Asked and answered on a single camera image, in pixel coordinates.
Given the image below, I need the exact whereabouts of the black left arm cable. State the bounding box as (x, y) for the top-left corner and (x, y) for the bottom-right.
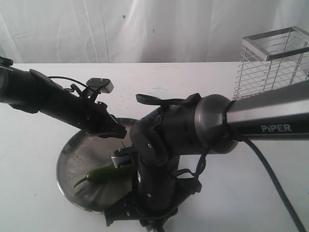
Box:
(48, 76), (87, 92)

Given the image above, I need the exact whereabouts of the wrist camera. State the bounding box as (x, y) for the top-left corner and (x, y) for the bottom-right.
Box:
(112, 146), (137, 168)
(86, 78), (114, 94)

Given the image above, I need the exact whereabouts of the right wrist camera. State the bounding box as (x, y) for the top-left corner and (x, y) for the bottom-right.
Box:
(112, 146), (137, 168)

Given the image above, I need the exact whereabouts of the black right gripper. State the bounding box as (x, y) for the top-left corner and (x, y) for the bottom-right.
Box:
(104, 181), (202, 232)

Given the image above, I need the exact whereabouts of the white backdrop curtain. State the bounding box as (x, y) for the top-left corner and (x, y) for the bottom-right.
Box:
(0, 0), (309, 63)

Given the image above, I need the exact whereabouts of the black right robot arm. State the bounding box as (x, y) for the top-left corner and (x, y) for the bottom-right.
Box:
(104, 81), (309, 232)

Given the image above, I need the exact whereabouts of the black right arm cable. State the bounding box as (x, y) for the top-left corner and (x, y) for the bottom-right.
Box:
(241, 135), (307, 232)

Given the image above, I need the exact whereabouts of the round steel plate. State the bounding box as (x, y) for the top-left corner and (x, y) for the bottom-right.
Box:
(56, 130), (132, 213)

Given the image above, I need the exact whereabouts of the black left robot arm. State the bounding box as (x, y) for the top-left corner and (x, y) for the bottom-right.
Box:
(0, 57), (127, 139)

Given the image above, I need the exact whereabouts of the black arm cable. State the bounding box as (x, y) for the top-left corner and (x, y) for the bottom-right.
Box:
(241, 135), (307, 232)
(48, 76), (87, 92)

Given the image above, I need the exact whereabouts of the wire metal utensil holder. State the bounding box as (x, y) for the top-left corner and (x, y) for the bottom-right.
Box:
(234, 26), (309, 100)

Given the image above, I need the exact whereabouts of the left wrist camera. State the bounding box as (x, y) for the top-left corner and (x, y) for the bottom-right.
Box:
(86, 78), (114, 94)

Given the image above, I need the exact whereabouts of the green chili pepper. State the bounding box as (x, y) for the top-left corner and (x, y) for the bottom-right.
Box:
(73, 164), (135, 188)

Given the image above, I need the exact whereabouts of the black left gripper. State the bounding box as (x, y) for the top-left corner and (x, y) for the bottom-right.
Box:
(72, 100), (127, 139)

